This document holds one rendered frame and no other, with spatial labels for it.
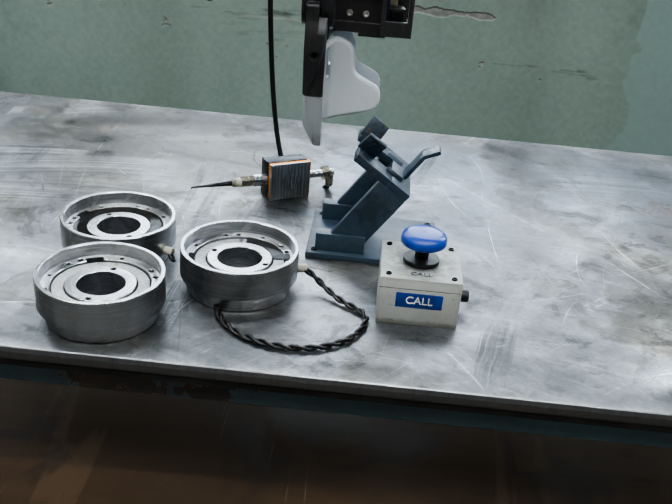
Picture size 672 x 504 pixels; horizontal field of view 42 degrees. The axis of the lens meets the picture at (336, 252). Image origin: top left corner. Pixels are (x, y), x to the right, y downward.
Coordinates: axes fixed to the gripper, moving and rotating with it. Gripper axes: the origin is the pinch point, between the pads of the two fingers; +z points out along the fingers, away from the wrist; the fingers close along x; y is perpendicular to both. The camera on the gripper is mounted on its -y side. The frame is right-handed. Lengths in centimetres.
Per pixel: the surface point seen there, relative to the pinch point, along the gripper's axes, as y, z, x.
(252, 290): -3.7, 13.6, -3.4
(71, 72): -74, 48, 164
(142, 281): -12.9, 13.3, -4.1
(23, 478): -27.2, 41.0, 1.0
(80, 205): -21.7, 12.6, 8.0
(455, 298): 13.5, 13.0, -2.8
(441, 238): 11.9, 8.9, 0.0
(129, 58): -58, 42, 164
